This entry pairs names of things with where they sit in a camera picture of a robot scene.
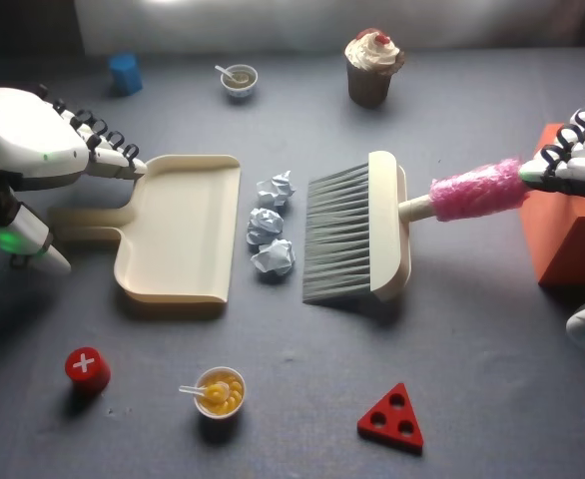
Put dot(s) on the small bowl with yellow food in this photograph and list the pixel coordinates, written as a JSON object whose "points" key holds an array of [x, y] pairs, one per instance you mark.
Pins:
{"points": [[220, 396]]}

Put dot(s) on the small bowl with green soup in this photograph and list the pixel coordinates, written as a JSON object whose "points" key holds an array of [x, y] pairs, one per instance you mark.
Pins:
{"points": [[240, 82]]}

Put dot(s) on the cream plastic dustpan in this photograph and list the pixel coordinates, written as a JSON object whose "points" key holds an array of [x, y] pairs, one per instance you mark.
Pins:
{"points": [[182, 234]]}

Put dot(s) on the blue block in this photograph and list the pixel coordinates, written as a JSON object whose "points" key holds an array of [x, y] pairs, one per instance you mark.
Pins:
{"points": [[125, 75]]}

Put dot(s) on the white backdrop cloth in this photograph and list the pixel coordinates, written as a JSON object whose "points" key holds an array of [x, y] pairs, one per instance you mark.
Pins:
{"points": [[292, 25]]}

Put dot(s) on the red cylinder with white cross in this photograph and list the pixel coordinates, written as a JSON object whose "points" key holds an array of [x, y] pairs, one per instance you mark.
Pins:
{"points": [[88, 371]]}

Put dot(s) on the grey table cloth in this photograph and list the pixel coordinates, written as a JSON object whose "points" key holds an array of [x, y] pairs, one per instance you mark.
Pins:
{"points": [[292, 339]]}

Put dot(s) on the orange foam cube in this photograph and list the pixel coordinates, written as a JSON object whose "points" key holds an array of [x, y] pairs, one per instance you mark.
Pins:
{"points": [[572, 239]]}

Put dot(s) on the toy cupcake with cream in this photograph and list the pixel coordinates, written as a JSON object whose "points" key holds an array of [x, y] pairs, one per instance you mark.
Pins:
{"points": [[372, 75]]}

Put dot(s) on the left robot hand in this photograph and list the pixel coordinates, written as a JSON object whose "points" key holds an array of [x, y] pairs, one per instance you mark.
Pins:
{"points": [[23, 135]]}

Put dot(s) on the white paper ball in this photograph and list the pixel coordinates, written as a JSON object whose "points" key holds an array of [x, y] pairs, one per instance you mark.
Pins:
{"points": [[272, 258], [276, 190], [265, 225]]}

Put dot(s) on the red triangle block with holes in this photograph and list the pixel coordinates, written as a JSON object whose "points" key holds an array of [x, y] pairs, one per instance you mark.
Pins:
{"points": [[393, 414]]}

